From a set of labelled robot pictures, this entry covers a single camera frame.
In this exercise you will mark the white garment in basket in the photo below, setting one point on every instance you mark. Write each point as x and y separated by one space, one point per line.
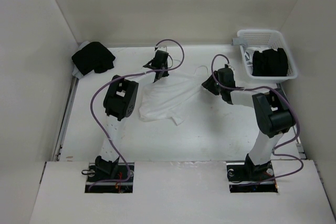
248 54

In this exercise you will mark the white tank top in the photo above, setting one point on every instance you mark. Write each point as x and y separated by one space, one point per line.
169 97

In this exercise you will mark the black tank top in basket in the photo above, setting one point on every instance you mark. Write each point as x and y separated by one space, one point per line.
270 63

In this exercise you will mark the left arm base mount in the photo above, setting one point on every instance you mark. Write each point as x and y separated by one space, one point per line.
107 177

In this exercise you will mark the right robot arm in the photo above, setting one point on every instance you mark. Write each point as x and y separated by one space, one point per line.
273 117

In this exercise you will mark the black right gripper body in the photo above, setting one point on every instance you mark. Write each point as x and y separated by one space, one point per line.
213 86

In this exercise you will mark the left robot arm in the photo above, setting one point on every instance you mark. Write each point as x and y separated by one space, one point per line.
119 104

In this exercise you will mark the grey clip on basket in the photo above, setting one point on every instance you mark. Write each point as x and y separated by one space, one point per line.
239 42

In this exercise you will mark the white plastic laundry basket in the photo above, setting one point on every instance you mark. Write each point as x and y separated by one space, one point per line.
267 39

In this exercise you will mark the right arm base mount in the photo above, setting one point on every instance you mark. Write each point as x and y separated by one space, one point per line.
249 178

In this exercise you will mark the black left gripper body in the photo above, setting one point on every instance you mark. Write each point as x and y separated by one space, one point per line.
165 74

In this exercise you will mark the folded black tank top stack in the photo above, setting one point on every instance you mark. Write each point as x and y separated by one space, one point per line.
93 57

